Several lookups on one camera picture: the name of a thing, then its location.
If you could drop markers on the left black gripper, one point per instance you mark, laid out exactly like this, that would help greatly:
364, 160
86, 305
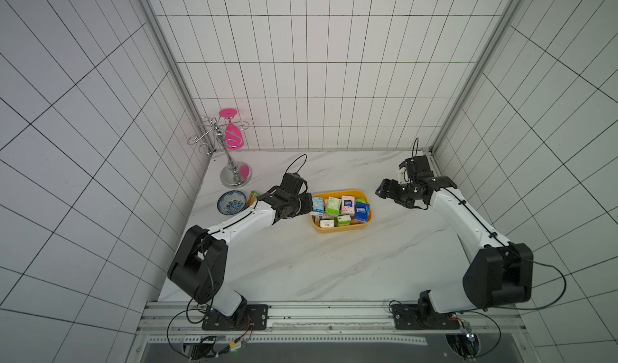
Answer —
307, 206

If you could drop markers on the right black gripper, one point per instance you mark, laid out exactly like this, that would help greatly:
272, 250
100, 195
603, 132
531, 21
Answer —
393, 191

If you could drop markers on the light blue tissue pack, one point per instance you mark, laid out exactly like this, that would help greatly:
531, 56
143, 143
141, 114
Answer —
318, 208

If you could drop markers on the yellow plastic storage box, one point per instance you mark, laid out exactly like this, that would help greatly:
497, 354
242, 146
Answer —
358, 195

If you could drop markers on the pink tissue pack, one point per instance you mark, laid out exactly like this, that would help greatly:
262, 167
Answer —
348, 205

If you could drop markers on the dark blue tissue pack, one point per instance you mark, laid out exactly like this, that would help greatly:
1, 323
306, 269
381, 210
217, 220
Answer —
362, 212

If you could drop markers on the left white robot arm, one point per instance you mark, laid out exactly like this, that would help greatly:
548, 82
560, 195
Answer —
199, 265

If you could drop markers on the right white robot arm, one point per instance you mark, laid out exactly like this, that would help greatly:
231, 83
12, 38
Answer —
499, 273

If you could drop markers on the green red chips bag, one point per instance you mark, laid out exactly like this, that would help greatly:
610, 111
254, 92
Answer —
253, 197

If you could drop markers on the blue patterned ceramic bowl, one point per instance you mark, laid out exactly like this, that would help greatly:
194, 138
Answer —
231, 203

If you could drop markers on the chrome glass rack stand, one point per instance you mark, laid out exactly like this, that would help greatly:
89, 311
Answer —
234, 174

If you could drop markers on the pink wine glass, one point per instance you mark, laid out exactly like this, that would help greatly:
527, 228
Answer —
233, 138

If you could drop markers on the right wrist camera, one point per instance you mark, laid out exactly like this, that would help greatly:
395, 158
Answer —
412, 169

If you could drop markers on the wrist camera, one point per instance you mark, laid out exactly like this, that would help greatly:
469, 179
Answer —
412, 169
292, 183

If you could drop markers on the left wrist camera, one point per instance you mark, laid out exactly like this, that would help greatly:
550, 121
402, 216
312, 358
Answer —
292, 183

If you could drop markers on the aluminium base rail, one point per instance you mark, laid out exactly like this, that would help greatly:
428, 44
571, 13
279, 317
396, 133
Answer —
175, 323

